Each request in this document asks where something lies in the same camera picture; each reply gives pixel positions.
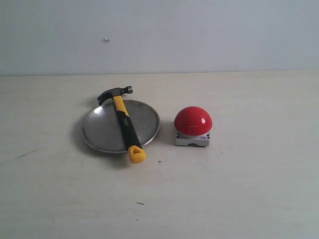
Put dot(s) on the red dome push button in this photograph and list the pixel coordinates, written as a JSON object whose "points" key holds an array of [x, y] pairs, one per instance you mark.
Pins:
{"points": [[192, 127]]}

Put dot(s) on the yellow black claw hammer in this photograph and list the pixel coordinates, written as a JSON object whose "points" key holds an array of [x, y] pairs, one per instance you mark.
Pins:
{"points": [[130, 138]]}

